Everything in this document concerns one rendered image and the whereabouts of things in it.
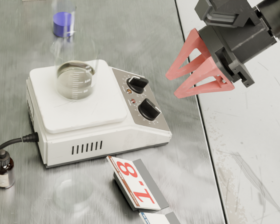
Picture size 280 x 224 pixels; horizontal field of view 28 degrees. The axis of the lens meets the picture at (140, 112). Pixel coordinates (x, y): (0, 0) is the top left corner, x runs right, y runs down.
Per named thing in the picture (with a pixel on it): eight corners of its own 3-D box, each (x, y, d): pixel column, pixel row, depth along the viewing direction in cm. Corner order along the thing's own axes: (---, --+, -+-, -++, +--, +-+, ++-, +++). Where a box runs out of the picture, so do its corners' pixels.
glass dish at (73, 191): (87, 177, 82) (88, 168, 80) (95, 209, 78) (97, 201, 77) (50, 183, 80) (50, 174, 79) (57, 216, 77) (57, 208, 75)
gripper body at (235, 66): (226, 70, 71) (276, 37, 69) (196, 18, 77) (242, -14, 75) (244, 91, 76) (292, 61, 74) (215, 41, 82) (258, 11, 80)
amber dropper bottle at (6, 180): (4, 167, 81) (1, 138, 76) (19, 179, 80) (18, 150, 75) (-11, 181, 79) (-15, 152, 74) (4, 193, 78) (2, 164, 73)
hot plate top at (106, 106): (105, 62, 86) (105, 58, 86) (129, 120, 79) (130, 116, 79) (27, 73, 83) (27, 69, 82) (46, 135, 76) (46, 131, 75)
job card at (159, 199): (140, 159, 85) (143, 143, 82) (169, 206, 80) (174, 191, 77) (104, 172, 83) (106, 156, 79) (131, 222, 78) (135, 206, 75)
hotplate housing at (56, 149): (143, 86, 95) (150, 52, 89) (170, 146, 87) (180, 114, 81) (11, 108, 88) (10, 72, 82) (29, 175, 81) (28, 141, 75)
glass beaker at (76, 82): (90, 70, 84) (94, 28, 78) (102, 102, 80) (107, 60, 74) (44, 77, 82) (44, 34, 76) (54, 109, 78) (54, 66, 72)
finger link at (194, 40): (167, 93, 74) (227, 53, 71) (150, 55, 78) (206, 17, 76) (190, 113, 79) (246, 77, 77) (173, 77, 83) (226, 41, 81)
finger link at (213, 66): (170, 97, 73) (230, 58, 71) (152, 59, 78) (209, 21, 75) (192, 117, 79) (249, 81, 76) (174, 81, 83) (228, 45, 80)
